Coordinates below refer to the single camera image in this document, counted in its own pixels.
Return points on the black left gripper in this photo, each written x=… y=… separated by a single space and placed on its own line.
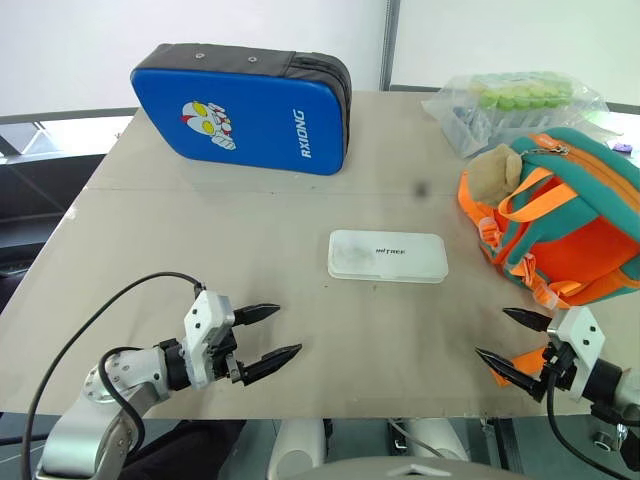
x=224 y=352

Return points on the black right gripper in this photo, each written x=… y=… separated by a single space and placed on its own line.
x=559 y=367

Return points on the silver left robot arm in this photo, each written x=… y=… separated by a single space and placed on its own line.
x=107 y=415

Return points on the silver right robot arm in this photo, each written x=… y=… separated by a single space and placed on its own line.
x=607 y=382

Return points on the orange and green backpack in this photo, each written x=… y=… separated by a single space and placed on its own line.
x=575 y=240

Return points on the white plastic box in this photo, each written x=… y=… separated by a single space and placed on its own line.
x=387 y=255

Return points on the blue pencil case bag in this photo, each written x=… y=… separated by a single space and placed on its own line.
x=250 y=120

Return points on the white rounded shape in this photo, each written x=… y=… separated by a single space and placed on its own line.
x=297 y=450
x=440 y=437

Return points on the dark rounded shape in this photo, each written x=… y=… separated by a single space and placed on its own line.
x=185 y=450

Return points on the small purple object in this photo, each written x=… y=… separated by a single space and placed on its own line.
x=623 y=147

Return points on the clear bag of green pieces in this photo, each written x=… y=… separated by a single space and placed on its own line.
x=500 y=115

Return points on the black side furniture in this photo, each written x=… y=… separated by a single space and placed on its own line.
x=35 y=200

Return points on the grey vertical pole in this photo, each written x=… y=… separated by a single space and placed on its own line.
x=388 y=42

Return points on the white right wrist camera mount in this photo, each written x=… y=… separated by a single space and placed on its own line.
x=582 y=332

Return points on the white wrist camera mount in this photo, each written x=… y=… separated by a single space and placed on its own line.
x=582 y=332
x=202 y=325

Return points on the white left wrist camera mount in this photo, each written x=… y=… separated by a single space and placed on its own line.
x=202 y=325

